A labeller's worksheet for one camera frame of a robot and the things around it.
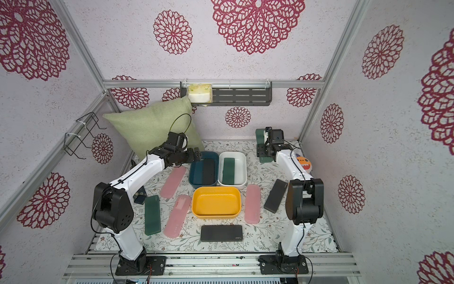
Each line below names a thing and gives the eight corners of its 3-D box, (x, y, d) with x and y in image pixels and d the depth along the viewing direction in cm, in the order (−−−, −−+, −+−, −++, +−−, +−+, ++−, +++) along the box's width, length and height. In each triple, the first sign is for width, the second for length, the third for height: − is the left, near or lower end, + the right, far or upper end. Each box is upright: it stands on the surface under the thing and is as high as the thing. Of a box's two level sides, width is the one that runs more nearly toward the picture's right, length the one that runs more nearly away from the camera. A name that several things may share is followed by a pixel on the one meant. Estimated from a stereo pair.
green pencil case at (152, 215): (146, 236, 84) (144, 234, 81) (146, 200, 95) (144, 197, 93) (161, 231, 85) (159, 229, 83) (159, 196, 96) (158, 194, 94)
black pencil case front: (200, 241, 82) (199, 240, 80) (201, 226, 86) (201, 225, 85) (242, 241, 82) (243, 240, 80) (241, 226, 86) (242, 225, 84)
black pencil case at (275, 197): (262, 207, 93) (263, 206, 91) (275, 179, 104) (276, 177, 102) (276, 214, 91) (277, 212, 89) (287, 184, 102) (288, 182, 100)
